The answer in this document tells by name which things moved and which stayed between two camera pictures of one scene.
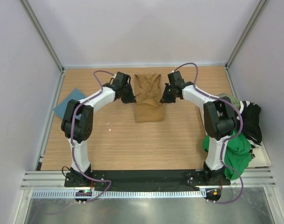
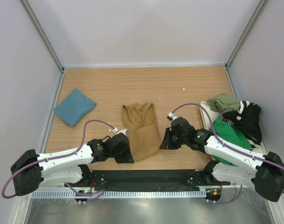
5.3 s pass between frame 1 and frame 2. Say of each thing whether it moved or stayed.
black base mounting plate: stayed
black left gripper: moved
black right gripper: moved
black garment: stayed
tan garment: moved
